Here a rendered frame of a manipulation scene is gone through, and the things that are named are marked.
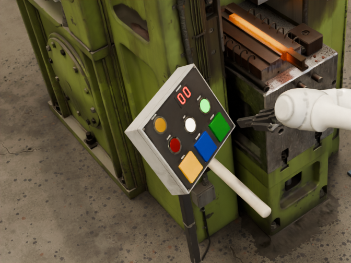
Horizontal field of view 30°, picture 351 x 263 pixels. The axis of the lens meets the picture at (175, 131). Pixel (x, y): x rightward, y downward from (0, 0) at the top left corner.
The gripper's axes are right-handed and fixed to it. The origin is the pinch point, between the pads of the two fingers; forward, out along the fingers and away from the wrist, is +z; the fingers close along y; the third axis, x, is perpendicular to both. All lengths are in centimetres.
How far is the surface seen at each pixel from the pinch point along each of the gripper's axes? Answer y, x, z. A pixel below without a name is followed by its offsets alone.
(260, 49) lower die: 46.1, 0.7, 18.9
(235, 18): 59, 11, 33
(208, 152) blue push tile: -10.7, -2.3, 12.5
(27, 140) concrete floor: 36, -13, 195
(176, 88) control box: -5.4, 21.2, 13.4
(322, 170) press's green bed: 60, -75, 37
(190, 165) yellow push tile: -19.9, 0.4, 12.6
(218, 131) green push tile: -1.7, -0.6, 12.5
